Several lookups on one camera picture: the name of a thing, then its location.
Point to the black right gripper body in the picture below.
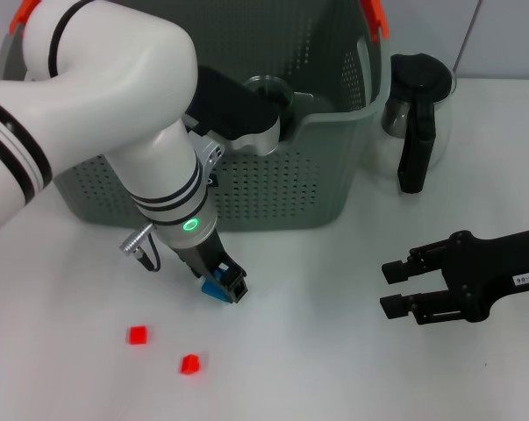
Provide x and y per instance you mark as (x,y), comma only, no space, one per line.
(492,267)

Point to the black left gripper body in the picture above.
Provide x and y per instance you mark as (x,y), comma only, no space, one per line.
(202,259)

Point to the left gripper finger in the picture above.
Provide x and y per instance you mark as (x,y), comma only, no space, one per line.
(237,280)

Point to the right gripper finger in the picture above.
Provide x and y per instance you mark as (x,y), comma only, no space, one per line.
(395,272)
(393,307)

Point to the blue square building brick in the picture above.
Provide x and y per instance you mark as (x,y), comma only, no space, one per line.
(211,290)

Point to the small orange sloped brick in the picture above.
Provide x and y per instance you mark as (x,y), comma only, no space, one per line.
(190,365)

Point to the small orange square brick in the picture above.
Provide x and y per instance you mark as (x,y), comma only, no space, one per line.
(137,335)

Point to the glass teacup black sleeve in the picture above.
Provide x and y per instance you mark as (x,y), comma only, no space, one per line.
(275,87)

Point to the grey perforated storage basket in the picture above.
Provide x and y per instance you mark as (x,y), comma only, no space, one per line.
(290,184)

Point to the glass carafe black lid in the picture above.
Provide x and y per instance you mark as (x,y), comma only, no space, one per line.
(422,79)

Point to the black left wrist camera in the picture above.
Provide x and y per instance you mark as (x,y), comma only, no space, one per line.
(229,109)

